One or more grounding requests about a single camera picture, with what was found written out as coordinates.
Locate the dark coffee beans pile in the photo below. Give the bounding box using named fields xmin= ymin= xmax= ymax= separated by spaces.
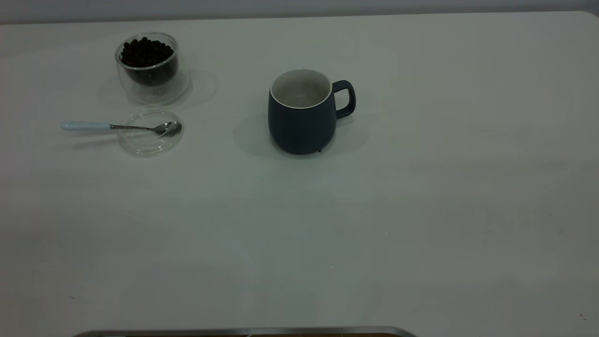
xmin=120 ymin=37 xmax=178 ymax=87

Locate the clear double-wall glass cup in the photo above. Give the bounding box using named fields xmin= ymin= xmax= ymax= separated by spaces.
xmin=115 ymin=31 xmax=190 ymax=106

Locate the clear round glass lid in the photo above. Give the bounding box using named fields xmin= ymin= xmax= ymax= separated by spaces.
xmin=117 ymin=106 xmax=184 ymax=157

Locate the dark grey mug white inside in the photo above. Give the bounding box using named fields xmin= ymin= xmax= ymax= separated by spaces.
xmin=268 ymin=68 xmax=357 ymax=155

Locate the metal spoon with white handle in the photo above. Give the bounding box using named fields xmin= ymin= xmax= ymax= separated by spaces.
xmin=61 ymin=121 xmax=182 ymax=137

